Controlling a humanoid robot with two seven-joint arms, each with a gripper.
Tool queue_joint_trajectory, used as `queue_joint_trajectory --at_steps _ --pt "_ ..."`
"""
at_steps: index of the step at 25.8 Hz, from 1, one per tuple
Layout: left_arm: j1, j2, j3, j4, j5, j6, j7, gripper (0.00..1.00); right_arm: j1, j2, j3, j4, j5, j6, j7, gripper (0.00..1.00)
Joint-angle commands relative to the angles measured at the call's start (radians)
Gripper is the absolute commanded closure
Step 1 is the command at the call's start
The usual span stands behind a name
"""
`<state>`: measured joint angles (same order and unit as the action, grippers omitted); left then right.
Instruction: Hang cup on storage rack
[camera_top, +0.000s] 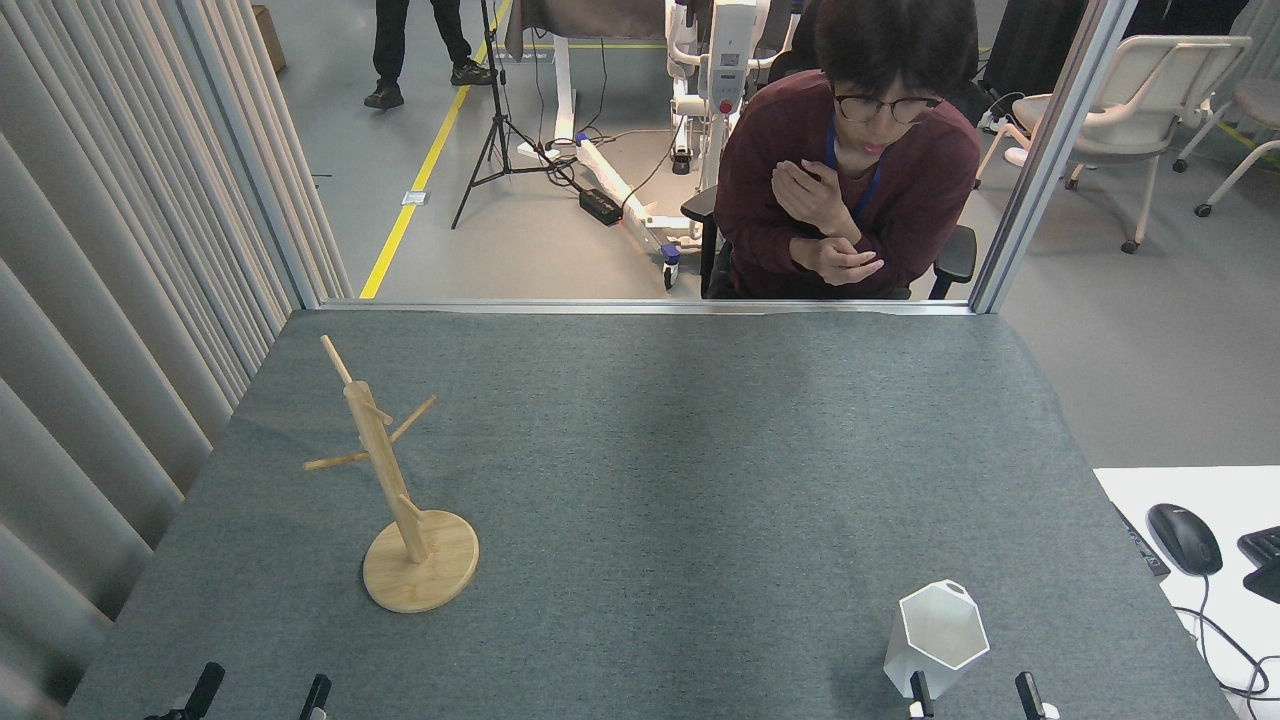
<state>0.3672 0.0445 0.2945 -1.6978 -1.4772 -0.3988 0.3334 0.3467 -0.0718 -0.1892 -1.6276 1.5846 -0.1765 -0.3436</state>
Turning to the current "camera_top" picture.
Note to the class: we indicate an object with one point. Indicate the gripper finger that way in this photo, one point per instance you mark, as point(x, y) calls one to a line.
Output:
point(316, 698)
point(920, 695)
point(207, 685)
point(1030, 695)

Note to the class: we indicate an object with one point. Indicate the white hexagonal cup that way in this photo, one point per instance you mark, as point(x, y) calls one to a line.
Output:
point(935, 625)

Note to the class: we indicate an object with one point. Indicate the wooden cup rack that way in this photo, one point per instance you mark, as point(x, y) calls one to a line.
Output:
point(420, 570)

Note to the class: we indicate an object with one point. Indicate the person's right hand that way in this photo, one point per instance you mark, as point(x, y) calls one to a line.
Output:
point(835, 262)

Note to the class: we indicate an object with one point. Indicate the person's left hand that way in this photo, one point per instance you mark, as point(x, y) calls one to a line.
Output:
point(812, 195)

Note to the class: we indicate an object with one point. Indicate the black flat device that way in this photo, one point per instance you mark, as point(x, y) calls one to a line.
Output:
point(1145, 548)

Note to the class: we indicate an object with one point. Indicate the black computer mouse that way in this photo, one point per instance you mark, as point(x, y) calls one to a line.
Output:
point(1185, 538)

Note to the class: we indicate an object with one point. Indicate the black keyboard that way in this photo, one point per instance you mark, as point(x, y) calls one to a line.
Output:
point(1265, 560)

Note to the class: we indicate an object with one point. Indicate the white side table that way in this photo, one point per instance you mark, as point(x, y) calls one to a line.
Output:
point(1230, 490)

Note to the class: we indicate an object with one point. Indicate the grey felt table mat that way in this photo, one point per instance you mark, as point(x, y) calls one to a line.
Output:
point(700, 450)

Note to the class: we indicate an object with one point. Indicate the black office chair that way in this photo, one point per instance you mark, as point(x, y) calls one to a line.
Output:
point(958, 255)

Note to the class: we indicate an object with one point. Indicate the grey pleated curtain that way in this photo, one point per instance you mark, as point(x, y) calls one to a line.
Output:
point(100, 250)

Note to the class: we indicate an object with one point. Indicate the metal floor plate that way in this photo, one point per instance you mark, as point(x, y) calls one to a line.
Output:
point(415, 198)

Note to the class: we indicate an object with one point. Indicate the seated person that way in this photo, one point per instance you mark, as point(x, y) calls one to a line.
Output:
point(760, 170)

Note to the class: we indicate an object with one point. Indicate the black-rimmed glasses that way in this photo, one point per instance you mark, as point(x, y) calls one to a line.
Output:
point(860, 106)

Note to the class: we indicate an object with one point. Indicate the black tripod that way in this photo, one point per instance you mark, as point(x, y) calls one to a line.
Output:
point(495, 120)

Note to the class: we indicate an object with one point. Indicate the white office chair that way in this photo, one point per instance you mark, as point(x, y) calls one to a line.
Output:
point(1150, 90)

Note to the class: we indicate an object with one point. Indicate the grey chair with white legs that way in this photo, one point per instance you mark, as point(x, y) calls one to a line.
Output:
point(1262, 100)

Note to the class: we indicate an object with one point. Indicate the cardboard box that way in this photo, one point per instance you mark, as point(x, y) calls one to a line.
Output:
point(268, 35)

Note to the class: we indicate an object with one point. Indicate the white desk leg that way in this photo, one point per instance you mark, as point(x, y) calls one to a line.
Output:
point(563, 90)

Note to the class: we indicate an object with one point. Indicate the standing person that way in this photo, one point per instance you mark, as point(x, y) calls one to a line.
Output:
point(392, 40)

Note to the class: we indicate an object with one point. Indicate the white stand on wheels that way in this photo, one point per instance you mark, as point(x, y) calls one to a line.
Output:
point(735, 40)

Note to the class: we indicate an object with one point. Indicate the dark brown cloth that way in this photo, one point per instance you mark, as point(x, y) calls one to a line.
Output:
point(590, 15)

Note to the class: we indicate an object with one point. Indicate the silver table rail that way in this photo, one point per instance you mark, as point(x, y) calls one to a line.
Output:
point(600, 306)

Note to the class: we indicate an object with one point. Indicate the slim silver post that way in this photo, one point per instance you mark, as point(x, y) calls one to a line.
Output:
point(250, 160)

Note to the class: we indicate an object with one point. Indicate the silver post with wide face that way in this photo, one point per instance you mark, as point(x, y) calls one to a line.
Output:
point(1050, 150)

